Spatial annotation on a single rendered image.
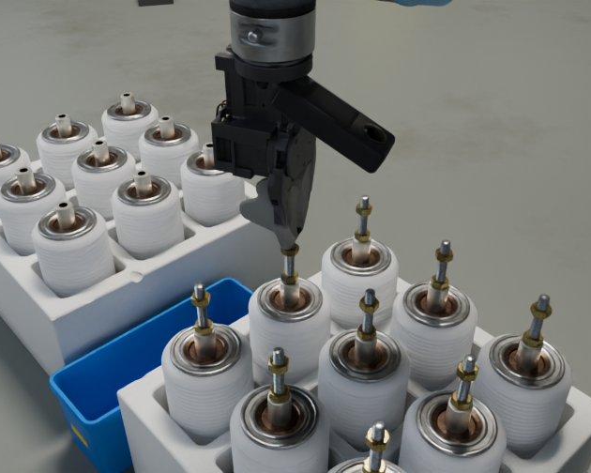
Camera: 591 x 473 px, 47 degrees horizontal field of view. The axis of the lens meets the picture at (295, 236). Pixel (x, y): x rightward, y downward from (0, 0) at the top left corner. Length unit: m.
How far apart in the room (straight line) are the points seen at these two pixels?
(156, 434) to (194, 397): 0.07
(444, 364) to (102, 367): 0.45
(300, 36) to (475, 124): 1.19
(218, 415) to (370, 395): 0.16
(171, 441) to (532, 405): 0.37
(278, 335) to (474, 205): 0.76
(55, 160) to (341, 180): 0.61
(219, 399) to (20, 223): 0.44
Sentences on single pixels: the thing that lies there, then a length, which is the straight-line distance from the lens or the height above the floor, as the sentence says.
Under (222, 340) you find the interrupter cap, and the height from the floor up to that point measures 0.25.
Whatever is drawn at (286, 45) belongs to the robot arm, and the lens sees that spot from 0.60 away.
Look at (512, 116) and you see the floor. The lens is 1.82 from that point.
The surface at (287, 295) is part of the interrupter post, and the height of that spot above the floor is 0.27.
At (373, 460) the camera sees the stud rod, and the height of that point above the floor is 0.31.
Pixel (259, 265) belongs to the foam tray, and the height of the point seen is 0.09.
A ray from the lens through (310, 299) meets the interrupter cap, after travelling 0.79.
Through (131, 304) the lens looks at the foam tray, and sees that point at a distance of 0.98.
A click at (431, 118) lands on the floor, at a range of 1.76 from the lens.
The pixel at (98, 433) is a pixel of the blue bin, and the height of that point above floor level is 0.10.
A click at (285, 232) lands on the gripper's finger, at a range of 0.69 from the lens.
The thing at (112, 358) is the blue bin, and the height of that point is 0.10.
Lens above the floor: 0.78
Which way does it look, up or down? 36 degrees down
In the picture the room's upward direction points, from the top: straight up
